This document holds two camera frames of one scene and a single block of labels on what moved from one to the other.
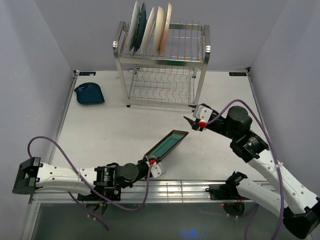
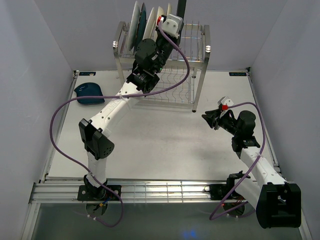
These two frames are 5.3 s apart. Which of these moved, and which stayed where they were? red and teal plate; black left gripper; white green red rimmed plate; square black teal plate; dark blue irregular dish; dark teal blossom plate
Moved: square black teal plate; black left gripper
Stayed: red and teal plate; dark blue irregular dish; white green red rimmed plate; dark teal blossom plate
